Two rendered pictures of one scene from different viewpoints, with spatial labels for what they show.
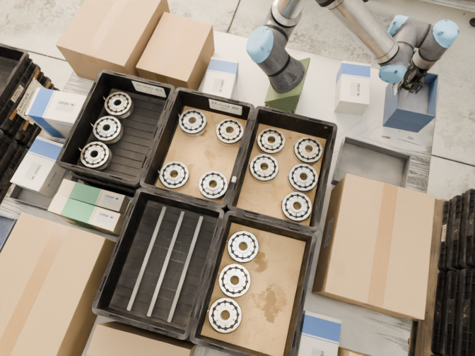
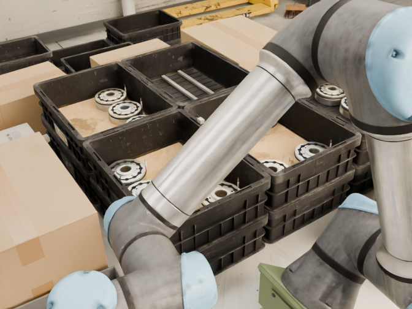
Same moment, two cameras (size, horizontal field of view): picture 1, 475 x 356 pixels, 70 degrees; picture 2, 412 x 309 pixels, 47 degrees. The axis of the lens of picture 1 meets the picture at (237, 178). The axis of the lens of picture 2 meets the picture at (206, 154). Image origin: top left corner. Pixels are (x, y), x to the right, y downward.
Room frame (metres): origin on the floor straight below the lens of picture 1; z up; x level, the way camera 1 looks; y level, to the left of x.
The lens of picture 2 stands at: (1.11, -0.80, 1.59)
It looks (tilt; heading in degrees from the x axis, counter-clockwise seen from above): 35 degrees down; 132
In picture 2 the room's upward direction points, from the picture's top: 1 degrees counter-clockwise
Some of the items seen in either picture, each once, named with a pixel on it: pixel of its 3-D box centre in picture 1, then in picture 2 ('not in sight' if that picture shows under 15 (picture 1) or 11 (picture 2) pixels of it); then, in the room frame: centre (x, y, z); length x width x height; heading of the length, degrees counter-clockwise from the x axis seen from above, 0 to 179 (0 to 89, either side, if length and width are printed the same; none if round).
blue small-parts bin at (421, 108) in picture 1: (413, 96); not in sight; (0.78, -0.71, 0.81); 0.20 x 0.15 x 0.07; 166
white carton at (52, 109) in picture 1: (61, 111); not in sight; (0.69, 0.68, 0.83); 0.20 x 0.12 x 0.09; 78
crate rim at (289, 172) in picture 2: (199, 145); (267, 124); (0.50, 0.13, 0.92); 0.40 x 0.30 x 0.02; 165
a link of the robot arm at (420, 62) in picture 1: (426, 57); not in sight; (0.77, -0.64, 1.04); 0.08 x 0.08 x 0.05
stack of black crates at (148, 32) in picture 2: not in sight; (145, 55); (-1.06, 1.08, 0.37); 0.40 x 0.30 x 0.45; 74
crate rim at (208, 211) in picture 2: (284, 165); (171, 162); (0.43, -0.16, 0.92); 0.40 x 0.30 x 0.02; 165
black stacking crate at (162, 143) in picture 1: (201, 150); (267, 140); (0.50, 0.13, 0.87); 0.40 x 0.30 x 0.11; 165
